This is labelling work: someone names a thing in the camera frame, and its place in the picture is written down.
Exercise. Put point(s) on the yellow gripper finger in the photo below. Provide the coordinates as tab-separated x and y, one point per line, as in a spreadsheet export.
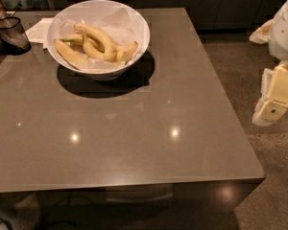
273	103
262	34

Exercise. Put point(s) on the long yellow banana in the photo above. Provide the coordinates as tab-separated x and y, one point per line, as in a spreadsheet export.
108	43

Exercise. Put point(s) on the white paper bowl liner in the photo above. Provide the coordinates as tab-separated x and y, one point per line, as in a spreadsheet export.
123	27

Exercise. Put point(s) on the right short yellow banana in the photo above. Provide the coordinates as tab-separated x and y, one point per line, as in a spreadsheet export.
125	53

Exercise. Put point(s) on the white bowl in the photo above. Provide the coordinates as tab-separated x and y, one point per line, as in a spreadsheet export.
131	23

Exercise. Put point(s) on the small back yellow banana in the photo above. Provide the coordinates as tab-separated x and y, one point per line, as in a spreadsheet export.
78	39

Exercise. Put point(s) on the left yellow banana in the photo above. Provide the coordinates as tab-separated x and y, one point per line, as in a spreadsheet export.
67	53

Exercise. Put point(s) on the white paper sheet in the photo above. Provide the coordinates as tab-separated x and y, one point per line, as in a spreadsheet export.
38	33

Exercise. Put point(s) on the dark glass container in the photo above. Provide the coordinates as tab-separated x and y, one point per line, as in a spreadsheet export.
13	39

